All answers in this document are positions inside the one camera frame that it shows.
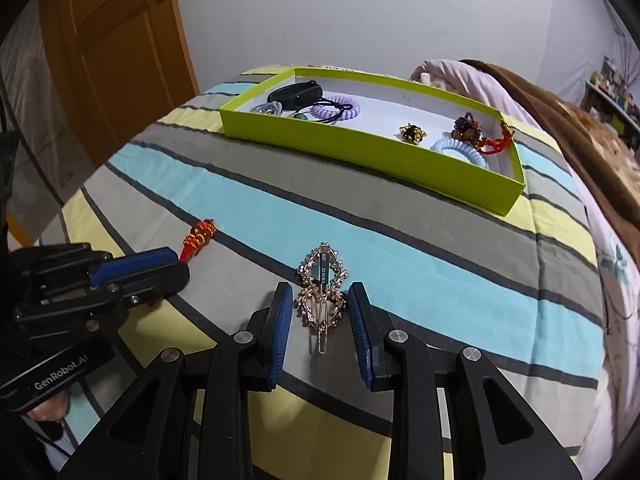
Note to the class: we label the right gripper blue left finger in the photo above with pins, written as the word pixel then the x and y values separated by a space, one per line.
pixel 270 327

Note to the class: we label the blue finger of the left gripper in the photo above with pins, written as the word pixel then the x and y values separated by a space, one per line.
pixel 148 286
pixel 123 266

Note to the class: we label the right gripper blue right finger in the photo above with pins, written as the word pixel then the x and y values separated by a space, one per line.
pixel 370 325

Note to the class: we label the gold black flower clip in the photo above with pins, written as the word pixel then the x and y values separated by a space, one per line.
pixel 412 134

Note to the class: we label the red beaded charm ornament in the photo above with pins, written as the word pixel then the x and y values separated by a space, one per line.
pixel 468 130

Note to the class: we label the black fitness band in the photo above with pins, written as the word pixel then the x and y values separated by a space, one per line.
pixel 297 96

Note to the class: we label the striped bed sheet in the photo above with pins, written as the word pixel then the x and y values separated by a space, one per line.
pixel 524 287

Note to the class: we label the lime green shallow box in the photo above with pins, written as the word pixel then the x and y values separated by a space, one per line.
pixel 371 139

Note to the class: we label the orange wooden door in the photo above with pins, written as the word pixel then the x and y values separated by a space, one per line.
pixel 117 65

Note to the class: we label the brown patterned blanket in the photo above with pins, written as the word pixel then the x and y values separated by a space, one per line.
pixel 596 154

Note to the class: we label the cluttered wall shelf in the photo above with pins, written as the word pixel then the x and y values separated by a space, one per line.
pixel 608 98

